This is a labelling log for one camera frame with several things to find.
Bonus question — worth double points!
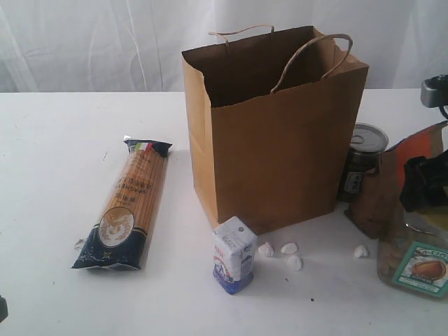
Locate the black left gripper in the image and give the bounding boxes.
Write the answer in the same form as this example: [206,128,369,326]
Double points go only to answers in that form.
[0,296,8,321]

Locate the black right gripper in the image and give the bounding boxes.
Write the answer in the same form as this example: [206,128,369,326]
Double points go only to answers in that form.
[400,75,447,212]

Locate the brown kraft pouch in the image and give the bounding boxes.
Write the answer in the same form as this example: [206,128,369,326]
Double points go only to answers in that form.
[344,121,447,239]

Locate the dark can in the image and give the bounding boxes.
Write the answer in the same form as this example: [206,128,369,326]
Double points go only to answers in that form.
[337,123,389,203]

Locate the glass nut jar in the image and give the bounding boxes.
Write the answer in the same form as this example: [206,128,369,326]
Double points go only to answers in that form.
[377,204,447,301]

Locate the brown paper shopping bag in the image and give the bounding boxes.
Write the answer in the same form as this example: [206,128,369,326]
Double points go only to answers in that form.
[181,26,369,234]

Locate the white garlic clove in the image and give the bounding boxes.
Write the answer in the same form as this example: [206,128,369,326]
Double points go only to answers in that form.
[286,255,302,272]
[353,245,370,259]
[258,241,274,258]
[281,242,298,255]

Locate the torn clear plastic scrap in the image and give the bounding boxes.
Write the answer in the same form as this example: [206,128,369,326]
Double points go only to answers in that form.
[73,239,85,251]

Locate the spaghetti pack, blue ends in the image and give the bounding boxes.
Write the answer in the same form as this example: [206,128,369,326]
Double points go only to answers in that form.
[71,136,172,270]

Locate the small white blue milk carton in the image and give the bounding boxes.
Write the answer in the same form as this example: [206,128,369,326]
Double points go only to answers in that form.
[213,216,258,295]

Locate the white backdrop curtain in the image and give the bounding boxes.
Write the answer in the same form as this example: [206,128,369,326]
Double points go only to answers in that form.
[1,1,447,92]

